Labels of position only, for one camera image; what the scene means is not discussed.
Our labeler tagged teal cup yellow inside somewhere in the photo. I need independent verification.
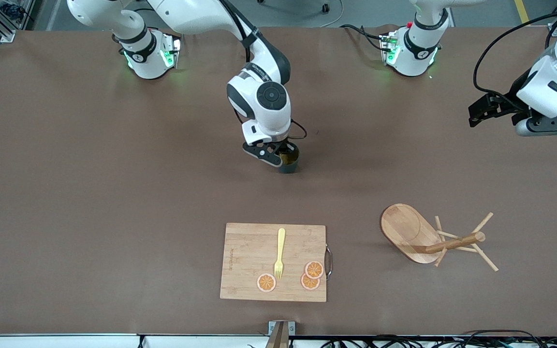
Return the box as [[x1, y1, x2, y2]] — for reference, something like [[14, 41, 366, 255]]
[[278, 144, 301, 174]]

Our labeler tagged left arm base control box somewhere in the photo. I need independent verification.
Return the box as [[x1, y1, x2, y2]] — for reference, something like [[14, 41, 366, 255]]
[[380, 31, 402, 66]]

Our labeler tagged right arm base control box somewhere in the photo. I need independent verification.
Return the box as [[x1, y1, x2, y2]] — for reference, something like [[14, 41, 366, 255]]
[[160, 33, 182, 68]]

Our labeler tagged wooden mug tree rack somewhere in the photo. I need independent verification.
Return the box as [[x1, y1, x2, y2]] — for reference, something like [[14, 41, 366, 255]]
[[381, 203, 499, 272]]

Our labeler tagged yellow plastic fork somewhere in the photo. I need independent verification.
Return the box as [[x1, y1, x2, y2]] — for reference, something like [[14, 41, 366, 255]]
[[274, 228, 286, 280]]

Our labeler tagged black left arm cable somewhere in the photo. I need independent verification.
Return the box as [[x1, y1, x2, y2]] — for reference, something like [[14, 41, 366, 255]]
[[473, 12, 557, 97]]

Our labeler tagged bamboo cutting board metal handle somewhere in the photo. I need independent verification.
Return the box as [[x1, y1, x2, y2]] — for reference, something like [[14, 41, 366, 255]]
[[220, 222, 333, 303]]

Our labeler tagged black left base cable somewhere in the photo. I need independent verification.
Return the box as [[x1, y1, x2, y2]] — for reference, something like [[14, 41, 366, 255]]
[[340, 24, 386, 51]]

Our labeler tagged white floor cable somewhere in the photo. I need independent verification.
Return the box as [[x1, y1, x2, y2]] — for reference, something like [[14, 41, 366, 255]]
[[320, 0, 344, 28]]

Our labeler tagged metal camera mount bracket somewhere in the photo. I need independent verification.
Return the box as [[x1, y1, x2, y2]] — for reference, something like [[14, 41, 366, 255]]
[[265, 320, 296, 348]]

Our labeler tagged black cable bundle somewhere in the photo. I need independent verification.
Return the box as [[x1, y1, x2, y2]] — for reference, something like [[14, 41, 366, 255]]
[[318, 330, 557, 348]]

